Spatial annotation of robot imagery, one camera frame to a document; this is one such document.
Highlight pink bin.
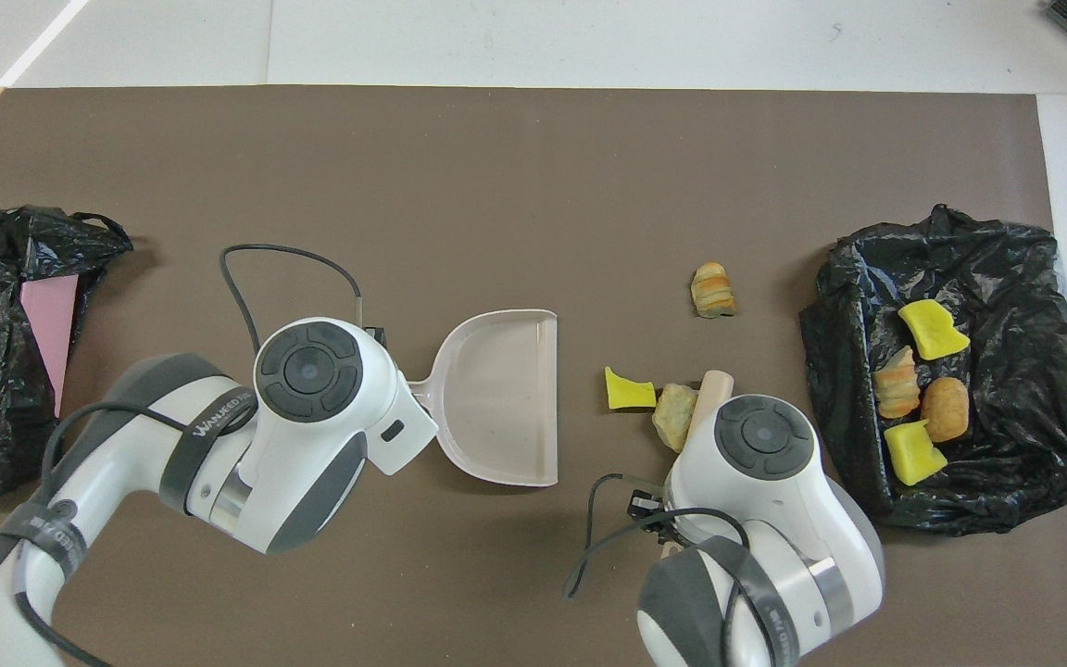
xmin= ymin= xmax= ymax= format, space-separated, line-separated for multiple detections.
xmin=19 ymin=273 xmax=81 ymax=418

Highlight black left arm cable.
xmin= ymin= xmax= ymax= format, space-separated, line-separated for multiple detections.
xmin=220 ymin=244 xmax=368 ymax=358

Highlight brown oval toy bread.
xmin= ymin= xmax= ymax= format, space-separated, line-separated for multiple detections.
xmin=921 ymin=376 xmax=972 ymax=443

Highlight brown table mat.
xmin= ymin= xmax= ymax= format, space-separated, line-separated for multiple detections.
xmin=0 ymin=86 xmax=1067 ymax=667

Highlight beige plastic dustpan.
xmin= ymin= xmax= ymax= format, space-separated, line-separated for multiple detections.
xmin=404 ymin=309 xmax=559 ymax=488

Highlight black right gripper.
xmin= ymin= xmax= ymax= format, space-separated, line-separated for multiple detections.
xmin=626 ymin=491 xmax=684 ymax=549

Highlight yellow sponge piece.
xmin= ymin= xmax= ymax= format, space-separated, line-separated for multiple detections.
xmin=898 ymin=299 xmax=972 ymax=361
xmin=884 ymin=420 xmax=948 ymax=486
xmin=604 ymin=366 xmax=658 ymax=411

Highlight pale toy bread piece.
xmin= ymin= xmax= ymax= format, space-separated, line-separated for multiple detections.
xmin=651 ymin=383 xmax=701 ymax=454

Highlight striped toy croissant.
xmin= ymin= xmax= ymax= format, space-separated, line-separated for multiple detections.
xmin=874 ymin=346 xmax=922 ymax=420
xmin=690 ymin=262 xmax=737 ymax=320

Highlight right black trash bag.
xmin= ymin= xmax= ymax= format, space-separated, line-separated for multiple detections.
xmin=799 ymin=204 xmax=1067 ymax=537

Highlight beige brush with black bristles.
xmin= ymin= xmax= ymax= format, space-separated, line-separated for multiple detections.
xmin=663 ymin=370 xmax=736 ymax=559

